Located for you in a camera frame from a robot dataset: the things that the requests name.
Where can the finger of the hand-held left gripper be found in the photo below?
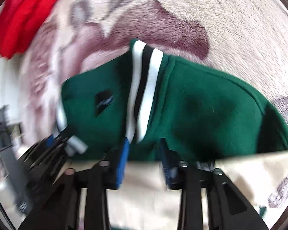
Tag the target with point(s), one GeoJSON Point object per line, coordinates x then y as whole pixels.
{"type": "Point", "coordinates": [60, 139]}

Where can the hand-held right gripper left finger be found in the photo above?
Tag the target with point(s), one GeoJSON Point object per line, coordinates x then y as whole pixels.
{"type": "Point", "coordinates": [123, 159]}

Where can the red quilt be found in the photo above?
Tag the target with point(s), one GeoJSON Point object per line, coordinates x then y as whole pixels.
{"type": "Point", "coordinates": [24, 16]}

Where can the floral plush blanket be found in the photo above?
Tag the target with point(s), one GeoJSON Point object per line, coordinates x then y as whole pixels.
{"type": "Point", "coordinates": [230, 16]}

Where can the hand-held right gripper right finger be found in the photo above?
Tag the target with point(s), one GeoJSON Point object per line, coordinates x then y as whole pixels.
{"type": "Point", "coordinates": [166, 166]}

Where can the green jacket with striped trim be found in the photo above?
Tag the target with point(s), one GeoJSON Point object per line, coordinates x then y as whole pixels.
{"type": "Point", "coordinates": [194, 110]}

